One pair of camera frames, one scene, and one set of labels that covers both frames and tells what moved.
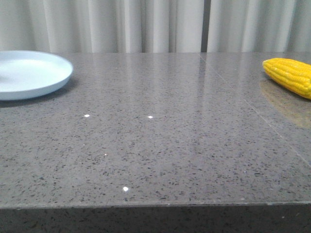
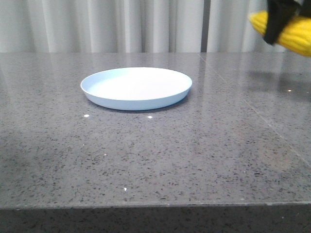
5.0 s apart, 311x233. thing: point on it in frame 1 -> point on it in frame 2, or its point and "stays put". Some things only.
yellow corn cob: [293, 76] -> [296, 36]
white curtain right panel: [255, 26] stays put
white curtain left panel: [97, 26] stays put
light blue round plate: [26, 74] -> [137, 88]
